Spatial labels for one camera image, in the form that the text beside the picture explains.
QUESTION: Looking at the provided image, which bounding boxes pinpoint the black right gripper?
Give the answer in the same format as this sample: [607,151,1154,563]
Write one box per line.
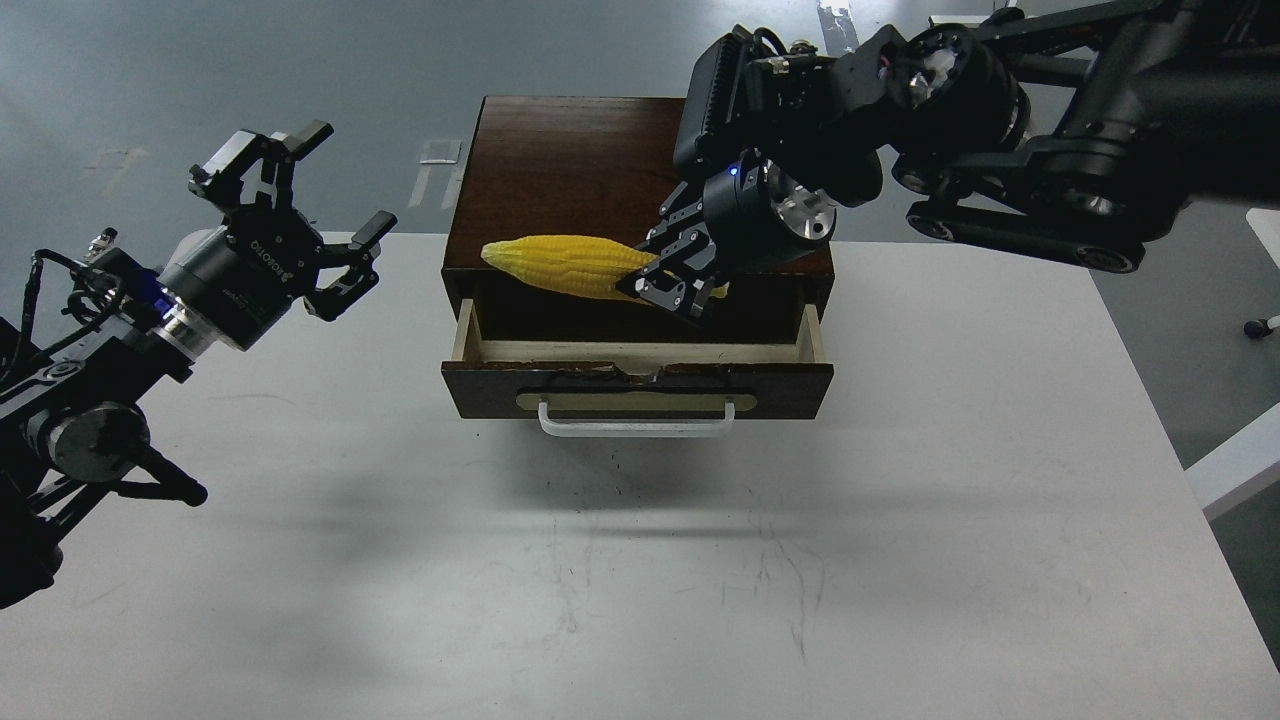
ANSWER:
[630,160,837,328]

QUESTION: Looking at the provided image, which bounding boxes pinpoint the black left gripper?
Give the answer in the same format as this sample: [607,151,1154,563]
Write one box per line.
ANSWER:
[160,120,398,351]

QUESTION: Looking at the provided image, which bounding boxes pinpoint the yellow corn cob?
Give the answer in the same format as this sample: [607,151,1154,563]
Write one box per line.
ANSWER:
[480,234,657,304]

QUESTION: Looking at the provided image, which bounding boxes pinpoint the wooden drawer with white handle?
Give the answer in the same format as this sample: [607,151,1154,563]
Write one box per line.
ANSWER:
[442,300,835,438]

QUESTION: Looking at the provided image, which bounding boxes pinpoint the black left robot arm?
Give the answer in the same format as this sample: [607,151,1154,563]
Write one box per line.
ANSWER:
[1,120,396,607]

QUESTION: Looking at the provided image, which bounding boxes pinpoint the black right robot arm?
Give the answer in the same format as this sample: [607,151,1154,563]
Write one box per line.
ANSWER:
[617,1,1279,323]

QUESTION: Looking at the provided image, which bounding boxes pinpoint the dark wooden drawer cabinet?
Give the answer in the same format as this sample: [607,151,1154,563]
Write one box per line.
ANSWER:
[442,95,835,343]

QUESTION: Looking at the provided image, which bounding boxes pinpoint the white table leg base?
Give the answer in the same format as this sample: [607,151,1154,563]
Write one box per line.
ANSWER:
[927,6,1004,28]

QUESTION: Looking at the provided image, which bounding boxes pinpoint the white caster leg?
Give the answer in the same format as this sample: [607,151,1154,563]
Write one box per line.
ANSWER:
[1242,314,1280,340]

